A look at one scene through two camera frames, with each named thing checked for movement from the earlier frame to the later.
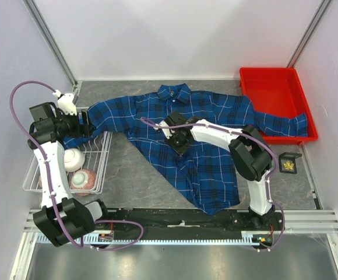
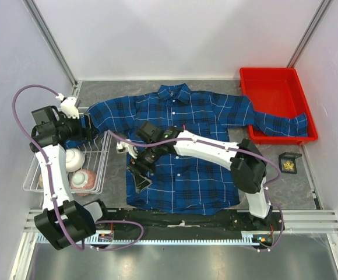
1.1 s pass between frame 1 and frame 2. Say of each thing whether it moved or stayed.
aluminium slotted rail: stayed
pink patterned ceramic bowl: stayed
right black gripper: moved
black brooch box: stayed
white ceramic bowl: stayed
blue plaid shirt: moved
